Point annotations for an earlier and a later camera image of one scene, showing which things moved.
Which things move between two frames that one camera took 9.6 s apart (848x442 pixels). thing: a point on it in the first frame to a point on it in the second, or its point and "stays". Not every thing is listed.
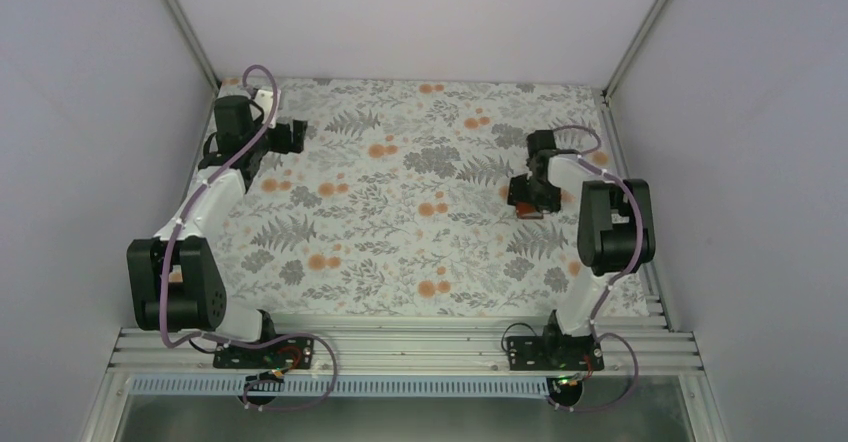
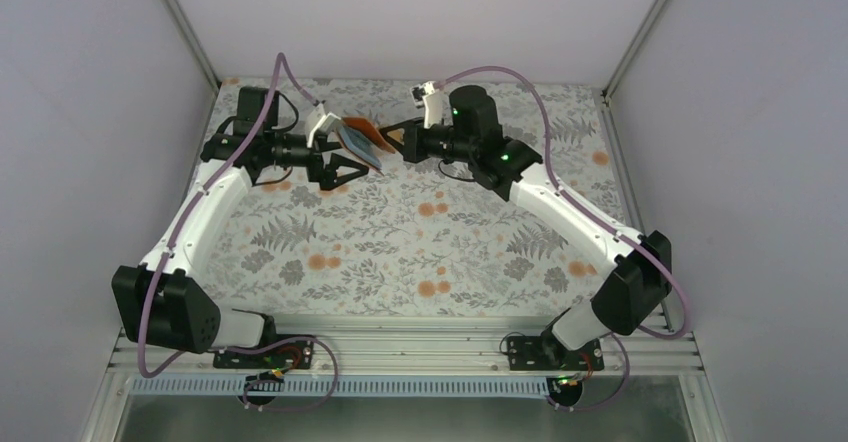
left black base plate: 288,354 stays
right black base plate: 554,353 stays
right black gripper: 515,191 to 412,146
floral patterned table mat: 397,203 stays
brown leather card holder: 528,210 to 364,125
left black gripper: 282,144 to 325,174
